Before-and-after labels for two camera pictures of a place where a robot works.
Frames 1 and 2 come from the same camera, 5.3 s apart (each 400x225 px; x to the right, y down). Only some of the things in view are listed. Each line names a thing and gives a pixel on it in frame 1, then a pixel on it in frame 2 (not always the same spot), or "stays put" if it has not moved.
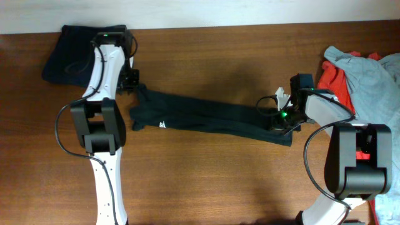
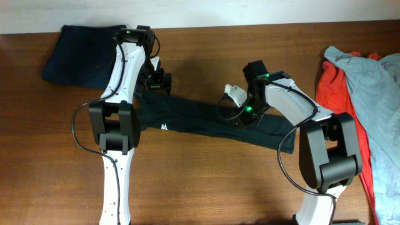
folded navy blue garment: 70,60 stays put
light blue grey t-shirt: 374,84 stays put
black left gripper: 130,86 → 159,82
